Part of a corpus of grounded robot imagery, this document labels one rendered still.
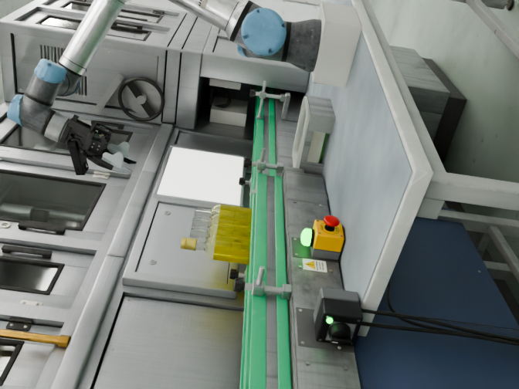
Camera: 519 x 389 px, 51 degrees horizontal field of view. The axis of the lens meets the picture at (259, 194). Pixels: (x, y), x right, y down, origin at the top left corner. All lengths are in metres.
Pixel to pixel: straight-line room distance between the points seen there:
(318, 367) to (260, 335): 0.14
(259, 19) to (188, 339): 0.87
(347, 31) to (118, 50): 1.29
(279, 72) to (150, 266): 1.18
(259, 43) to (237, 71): 1.06
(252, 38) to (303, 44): 0.20
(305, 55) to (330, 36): 0.09
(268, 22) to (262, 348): 0.81
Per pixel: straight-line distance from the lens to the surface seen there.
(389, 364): 1.20
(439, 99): 2.68
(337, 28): 1.58
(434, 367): 1.24
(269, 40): 1.47
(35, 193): 2.14
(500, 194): 1.09
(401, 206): 1.00
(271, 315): 1.22
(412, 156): 1.00
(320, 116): 1.72
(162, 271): 1.69
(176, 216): 1.94
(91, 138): 1.58
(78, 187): 2.17
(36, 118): 1.60
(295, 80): 2.53
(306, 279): 1.30
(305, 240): 1.35
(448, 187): 1.05
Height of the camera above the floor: 1.06
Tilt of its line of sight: 4 degrees down
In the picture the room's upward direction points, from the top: 82 degrees counter-clockwise
